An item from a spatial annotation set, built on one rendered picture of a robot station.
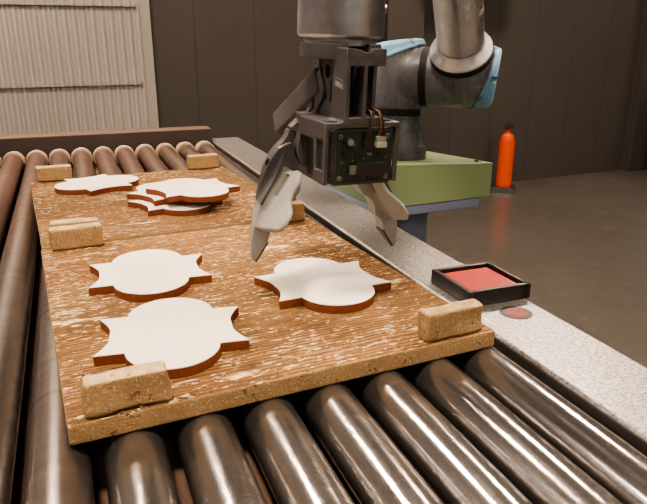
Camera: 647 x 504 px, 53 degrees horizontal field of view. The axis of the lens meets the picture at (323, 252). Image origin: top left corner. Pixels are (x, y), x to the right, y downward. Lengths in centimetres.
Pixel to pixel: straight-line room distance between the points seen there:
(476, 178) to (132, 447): 100
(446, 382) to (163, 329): 24
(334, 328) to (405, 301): 9
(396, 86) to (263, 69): 327
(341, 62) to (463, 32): 67
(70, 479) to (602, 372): 41
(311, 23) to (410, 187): 72
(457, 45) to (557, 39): 470
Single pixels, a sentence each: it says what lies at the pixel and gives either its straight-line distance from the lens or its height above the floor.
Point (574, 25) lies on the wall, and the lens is 602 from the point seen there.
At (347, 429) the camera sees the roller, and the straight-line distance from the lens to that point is 47.
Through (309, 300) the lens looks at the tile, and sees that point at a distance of 60.
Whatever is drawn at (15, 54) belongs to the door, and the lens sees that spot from 423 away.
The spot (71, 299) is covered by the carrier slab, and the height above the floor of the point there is 94.
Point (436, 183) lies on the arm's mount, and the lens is 128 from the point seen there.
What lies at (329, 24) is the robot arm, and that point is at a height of 119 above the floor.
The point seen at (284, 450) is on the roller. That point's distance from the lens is 45.
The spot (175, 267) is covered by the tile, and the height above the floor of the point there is 95.
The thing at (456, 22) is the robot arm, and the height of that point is 120.
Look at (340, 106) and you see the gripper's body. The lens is 55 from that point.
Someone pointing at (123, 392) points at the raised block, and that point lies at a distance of 47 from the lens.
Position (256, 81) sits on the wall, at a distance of 453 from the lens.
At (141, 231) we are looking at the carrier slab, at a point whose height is 94.
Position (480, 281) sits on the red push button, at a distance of 71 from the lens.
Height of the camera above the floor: 118
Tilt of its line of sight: 18 degrees down
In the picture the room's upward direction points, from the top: straight up
